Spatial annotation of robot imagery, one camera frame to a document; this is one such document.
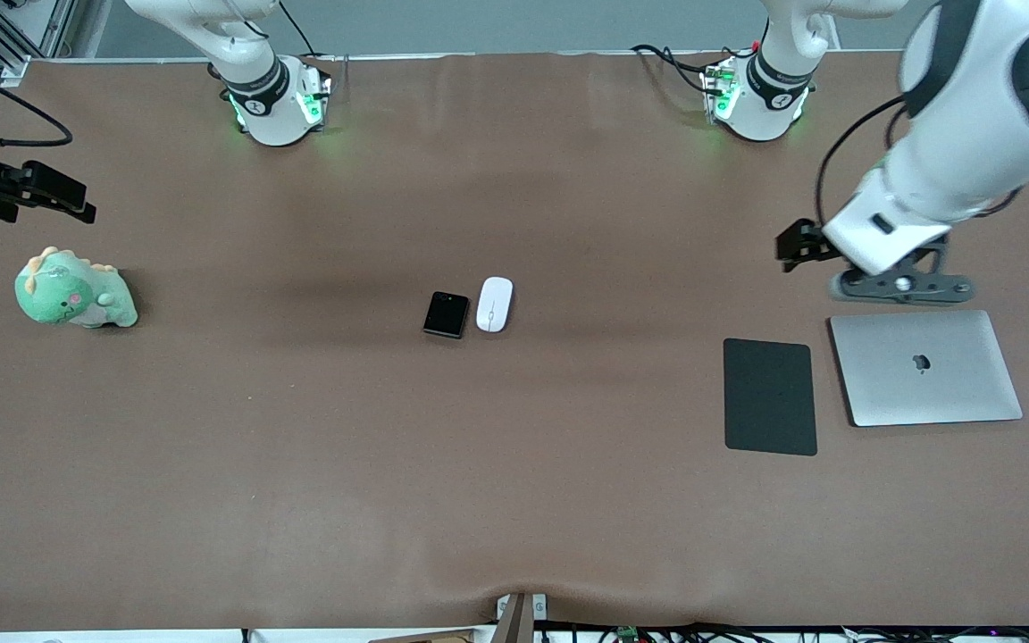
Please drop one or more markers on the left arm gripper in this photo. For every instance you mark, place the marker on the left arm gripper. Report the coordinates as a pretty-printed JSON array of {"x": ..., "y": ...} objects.
[{"x": 802, "y": 243}]

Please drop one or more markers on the white computer mouse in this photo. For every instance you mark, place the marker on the white computer mouse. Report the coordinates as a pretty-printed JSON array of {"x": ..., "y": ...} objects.
[{"x": 495, "y": 304}]

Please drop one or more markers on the black flip phone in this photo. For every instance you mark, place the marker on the black flip phone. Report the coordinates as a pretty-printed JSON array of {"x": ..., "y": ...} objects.
[{"x": 446, "y": 314}]

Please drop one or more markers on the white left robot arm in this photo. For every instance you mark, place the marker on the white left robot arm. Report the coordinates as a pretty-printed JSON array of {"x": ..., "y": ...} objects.
[{"x": 970, "y": 152}]

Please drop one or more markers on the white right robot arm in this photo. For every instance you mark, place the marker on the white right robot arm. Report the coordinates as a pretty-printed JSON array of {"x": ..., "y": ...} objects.
[{"x": 273, "y": 125}]

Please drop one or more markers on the black mouse pad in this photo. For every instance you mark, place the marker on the black mouse pad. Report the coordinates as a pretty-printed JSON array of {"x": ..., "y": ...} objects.
[{"x": 769, "y": 397}]

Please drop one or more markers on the silver closed laptop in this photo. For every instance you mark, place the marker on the silver closed laptop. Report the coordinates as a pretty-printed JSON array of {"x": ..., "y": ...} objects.
[{"x": 890, "y": 375}]

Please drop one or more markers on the green dinosaur plush toy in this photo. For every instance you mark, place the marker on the green dinosaur plush toy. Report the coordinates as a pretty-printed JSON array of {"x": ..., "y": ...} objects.
[{"x": 59, "y": 299}]

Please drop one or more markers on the brown table cover mat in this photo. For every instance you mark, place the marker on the brown table cover mat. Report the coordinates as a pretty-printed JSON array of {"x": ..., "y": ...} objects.
[{"x": 514, "y": 491}]

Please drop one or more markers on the green connector board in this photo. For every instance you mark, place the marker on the green connector board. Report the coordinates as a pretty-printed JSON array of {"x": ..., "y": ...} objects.
[{"x": 628, "y": 634}]

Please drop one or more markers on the table edge clamp bracket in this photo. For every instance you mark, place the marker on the table edge clamp bracket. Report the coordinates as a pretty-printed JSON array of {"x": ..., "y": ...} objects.
[{"x": 514, "y": 621}]

